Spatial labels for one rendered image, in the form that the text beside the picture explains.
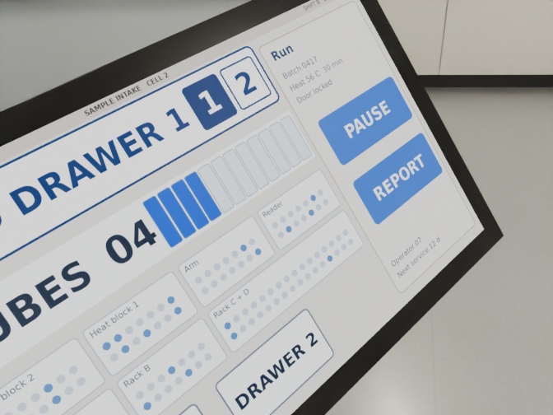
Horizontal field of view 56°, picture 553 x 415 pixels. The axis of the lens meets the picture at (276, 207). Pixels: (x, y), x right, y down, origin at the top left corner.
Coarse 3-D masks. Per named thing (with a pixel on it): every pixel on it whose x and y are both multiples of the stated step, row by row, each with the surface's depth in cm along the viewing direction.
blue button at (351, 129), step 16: (384, 80) 48; (368, 96) 47; (384, 96) 47; (400, 96) 48; (336, 112) 45; (352, 112) 46; (368, 112) 46; (384, 112) 47; (400, 112) 48; (320, 128) 44; (336, 128) 44; (352, 128) 45; (368, 128) 46; (384, 128) 47; (336, 144) 44; (352, 144) 45; (368, 144) 46; (352, 160) 45
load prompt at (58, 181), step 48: (240, 48) 41; (144, 96) 37; (192, 96) 39; (240, 96) 41; (48, 144) 34; (96, 144) 35; (144, 144) 37; (192, 144) 38; (0, 192) 32; (48, 192) 34; (96, 192) 35; (0, 240) 32
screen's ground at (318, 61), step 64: (320, 0) 46; (192, 64) 39; (320, 64) 45; (384, 64) 48; (64, 128) 35; (256, 128) 41; (128, 192) 36; (448, 192) 50; (64, 256) 33; (384, 256) 45; (448, 256) 48; (0, 320) 31; (64, 320) 33; (320, 320) 41; (384, 320) 44; (320, 384) 41
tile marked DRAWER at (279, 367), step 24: (288, 336) 40; (312, 336) 41; (264, 360) 39; (288, 360) 40; (312, 360) 41; (216, 384) 37; (240, 384) 38; (264, 384) 38; (288, 384) 39; (240, 408) 37; (264, 408) 38
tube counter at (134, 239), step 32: (288, 128) 42; (224, 160) 39; (256, 160) 41; (288, 160) 42; (160, 192) 37; (192, 192) 38; (224, 192) 39; (256, 192) 40; (96, 224) 35; (128, 224) 36; (160, 224) 37; (192, 224) 38; (128, 256) 35; (160, 256) 36
